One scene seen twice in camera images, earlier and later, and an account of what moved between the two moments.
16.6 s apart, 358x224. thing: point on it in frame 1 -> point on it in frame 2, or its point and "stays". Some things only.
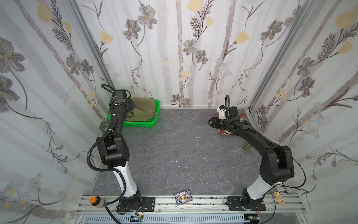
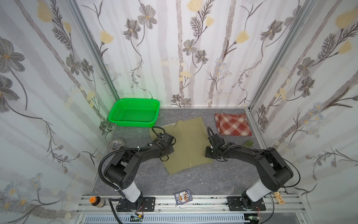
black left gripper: [127, 105] -> [168, 141]
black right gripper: [214, 122] -> [215, 142]
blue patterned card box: [183, 197] stays
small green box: [246, 146] stays
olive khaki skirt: [144, 109] -> [191, 139]
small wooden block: [279, 198] stays
